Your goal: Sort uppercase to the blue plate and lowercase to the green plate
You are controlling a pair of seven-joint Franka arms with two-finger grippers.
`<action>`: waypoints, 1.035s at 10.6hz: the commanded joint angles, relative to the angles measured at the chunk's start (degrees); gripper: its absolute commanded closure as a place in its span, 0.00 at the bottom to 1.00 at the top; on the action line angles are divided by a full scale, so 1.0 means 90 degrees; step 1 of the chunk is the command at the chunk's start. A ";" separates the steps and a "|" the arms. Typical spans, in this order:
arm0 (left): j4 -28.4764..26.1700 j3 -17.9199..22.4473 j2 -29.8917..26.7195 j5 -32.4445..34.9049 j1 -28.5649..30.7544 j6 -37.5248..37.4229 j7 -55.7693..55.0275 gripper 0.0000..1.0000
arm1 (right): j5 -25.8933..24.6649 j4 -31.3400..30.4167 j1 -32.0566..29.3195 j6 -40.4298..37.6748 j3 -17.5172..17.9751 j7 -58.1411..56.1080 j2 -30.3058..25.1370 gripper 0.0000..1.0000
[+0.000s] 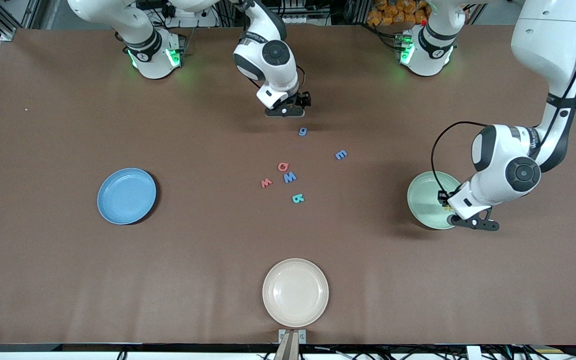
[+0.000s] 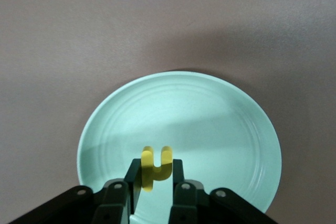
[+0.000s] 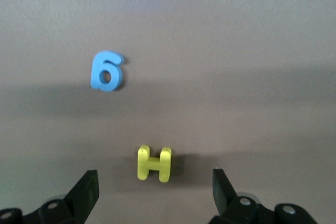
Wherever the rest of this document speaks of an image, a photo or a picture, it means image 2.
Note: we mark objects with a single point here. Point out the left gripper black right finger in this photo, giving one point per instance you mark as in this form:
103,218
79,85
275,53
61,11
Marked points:
189,203

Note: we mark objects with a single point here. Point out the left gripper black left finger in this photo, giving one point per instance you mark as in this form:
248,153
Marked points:
110,203

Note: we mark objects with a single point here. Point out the yellow foam letter h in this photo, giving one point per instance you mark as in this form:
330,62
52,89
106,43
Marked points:
155,174

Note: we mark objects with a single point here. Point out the green plate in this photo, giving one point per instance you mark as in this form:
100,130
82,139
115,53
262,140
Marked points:
210,129

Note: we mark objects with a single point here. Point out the brown table mat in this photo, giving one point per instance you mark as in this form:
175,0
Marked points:
78,24

